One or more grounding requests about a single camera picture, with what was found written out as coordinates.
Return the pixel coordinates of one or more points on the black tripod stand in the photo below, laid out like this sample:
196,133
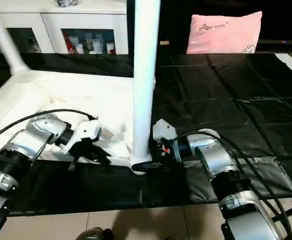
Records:
291,210

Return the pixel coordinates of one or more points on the pink pillow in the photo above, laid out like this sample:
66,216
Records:
225,32

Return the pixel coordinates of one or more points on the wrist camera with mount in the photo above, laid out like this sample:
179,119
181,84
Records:
163,130
88,131

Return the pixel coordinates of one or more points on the black furniture with yellow label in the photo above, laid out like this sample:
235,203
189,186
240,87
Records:
175,22

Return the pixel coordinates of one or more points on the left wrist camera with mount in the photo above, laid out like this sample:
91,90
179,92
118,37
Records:
88,131

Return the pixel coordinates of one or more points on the white cabinet with glass doors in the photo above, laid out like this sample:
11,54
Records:
51,25

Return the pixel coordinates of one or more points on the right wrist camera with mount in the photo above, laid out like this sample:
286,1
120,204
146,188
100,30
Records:
163,130

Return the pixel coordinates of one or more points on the dark low tv bench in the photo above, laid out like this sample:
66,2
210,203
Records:
285,46

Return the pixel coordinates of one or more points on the white plastic table top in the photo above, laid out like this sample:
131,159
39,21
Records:
61,100

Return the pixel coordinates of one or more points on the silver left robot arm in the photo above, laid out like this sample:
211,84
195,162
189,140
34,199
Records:
36,135

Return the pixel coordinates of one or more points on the dark ornament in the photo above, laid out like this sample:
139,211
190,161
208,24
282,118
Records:
67,2

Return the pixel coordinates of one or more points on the black work mat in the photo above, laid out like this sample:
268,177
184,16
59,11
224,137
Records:
235,100

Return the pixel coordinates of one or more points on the dark robot foot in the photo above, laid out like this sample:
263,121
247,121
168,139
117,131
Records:
95,234

